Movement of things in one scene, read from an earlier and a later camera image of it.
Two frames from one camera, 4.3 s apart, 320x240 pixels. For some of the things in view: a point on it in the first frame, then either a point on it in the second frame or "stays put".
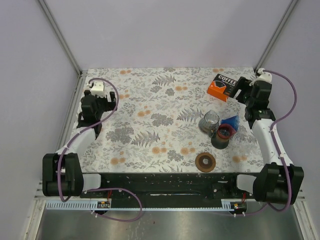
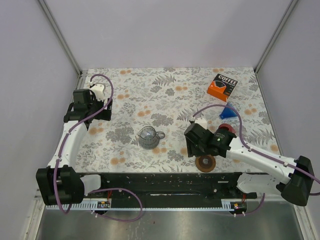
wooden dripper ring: (205, 162) stays put
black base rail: (172, 189) stays put
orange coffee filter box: (222, 87) stays put
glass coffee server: (209, 124) → (149, 138)
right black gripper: (242, 84) → (191, 151)
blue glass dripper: (233, 121) → (228, 112)
